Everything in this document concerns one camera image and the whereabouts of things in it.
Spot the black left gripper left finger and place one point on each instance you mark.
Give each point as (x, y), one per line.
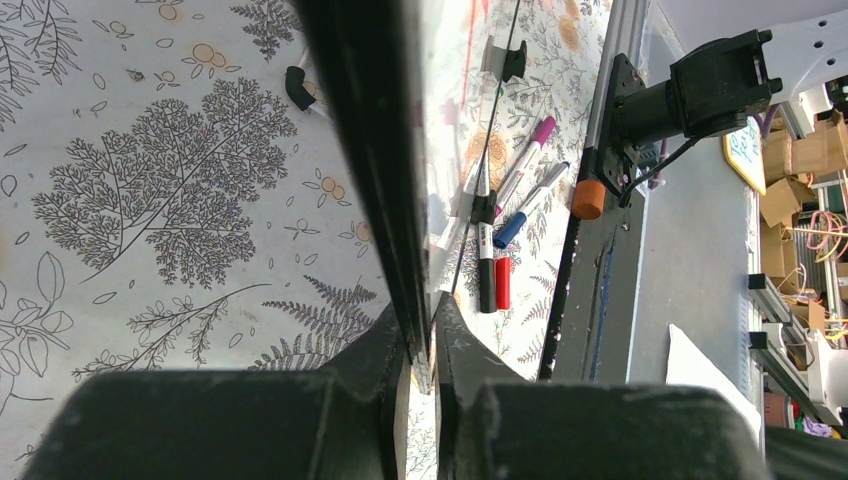
(363, 434)

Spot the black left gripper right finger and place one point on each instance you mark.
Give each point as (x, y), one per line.
(463, 364)

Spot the red marker cap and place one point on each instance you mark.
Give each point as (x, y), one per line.
(503, 271)

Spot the white black-framed whiteboard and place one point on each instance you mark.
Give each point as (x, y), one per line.
(386, 67)

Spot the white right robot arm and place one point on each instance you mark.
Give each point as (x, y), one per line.
(712, 90)

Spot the blue whiteboard marker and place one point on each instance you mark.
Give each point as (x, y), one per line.
(542, 192)

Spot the black whiteboard marker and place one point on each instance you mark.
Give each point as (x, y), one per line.
(484, 215)

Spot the pink whiteboard marker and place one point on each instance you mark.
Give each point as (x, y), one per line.
(520, 168)

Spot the small brown block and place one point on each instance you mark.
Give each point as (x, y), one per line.
(588, 199)

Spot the floral table mat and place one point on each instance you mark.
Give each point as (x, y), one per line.
(174, 196)

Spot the background clutter shelf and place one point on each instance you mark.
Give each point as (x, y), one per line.
(798, 282)

